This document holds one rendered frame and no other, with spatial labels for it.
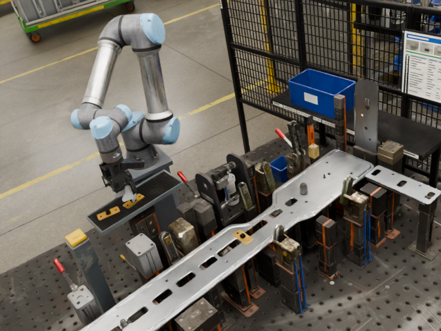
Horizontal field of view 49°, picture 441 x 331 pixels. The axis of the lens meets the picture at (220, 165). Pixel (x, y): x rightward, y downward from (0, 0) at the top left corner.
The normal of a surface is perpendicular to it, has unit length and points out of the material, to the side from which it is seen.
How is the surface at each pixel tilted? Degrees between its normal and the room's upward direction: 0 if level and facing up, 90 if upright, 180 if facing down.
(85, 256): 90
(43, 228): 0
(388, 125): 0
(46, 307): 0
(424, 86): 90
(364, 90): 90
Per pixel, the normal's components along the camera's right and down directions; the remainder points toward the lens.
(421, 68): -0.76, 0.47
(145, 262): 0.63, 0.36
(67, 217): -0.17, -0.80
